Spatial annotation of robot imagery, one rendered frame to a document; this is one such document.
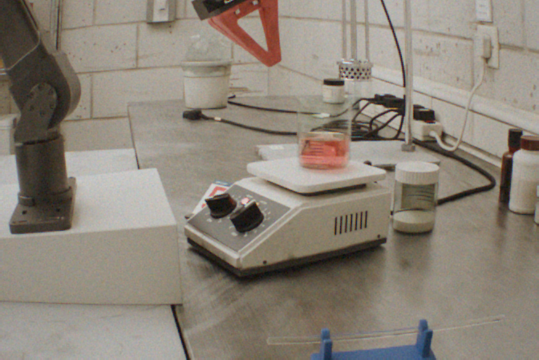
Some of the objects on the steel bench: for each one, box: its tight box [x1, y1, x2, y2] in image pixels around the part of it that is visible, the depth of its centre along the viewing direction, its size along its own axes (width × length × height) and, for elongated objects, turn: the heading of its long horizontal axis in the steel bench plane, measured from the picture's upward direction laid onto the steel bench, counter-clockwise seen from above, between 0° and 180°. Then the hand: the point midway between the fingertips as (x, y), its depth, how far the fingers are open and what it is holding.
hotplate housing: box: [184, 176, 392, 277], centre depth 81 cm, size 22×13×8 cm, turn 120°
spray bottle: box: [348, 79, 362, 109], centre depth 189 cm, size 4×4×11 cm
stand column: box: [401, 0, 415, 152], centre depth 123 cm, size 3×3×70 cm
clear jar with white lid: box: [391, 161, 440, 234], centre depth 86 cm, size 6×6×8 cm
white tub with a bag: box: [180, 28, 233, 109], centre depth 188 cm, size 14×14×21 cm
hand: (270, 57), depth 70 cm, fingers closed
